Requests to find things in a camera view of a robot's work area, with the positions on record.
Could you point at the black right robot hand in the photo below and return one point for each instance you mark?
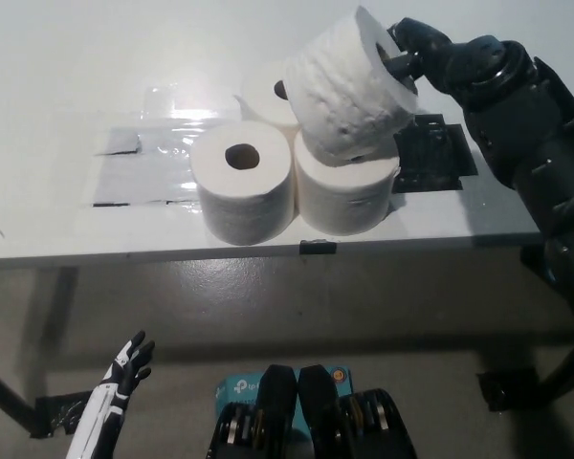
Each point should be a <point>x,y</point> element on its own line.
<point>464,67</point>

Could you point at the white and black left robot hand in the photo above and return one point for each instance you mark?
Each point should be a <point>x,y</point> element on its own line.
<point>105,406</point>

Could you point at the crinkled white toilet paper roll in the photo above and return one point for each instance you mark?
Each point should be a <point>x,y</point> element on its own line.
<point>344,95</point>

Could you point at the smooth white toilet paper roll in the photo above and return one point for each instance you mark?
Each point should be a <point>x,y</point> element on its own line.
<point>344,201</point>
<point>263,105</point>
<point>244,205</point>

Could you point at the black robot body blocks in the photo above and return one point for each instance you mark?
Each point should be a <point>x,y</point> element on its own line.
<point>315,421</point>

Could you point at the black floor tape patch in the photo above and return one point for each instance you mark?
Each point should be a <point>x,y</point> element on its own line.
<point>504,392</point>
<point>59,413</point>

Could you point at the black tape patch on table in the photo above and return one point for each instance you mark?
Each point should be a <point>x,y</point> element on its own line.
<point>430,162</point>

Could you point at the grey table leg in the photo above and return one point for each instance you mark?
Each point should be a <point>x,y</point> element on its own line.
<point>64,311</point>

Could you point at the teal router box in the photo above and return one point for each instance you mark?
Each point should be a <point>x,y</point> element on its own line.
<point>239,387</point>

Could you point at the small black tape strip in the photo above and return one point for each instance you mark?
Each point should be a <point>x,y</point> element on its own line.
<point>318,246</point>

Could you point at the glossy clear tape patch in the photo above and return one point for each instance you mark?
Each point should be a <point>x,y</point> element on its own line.
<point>139,177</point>

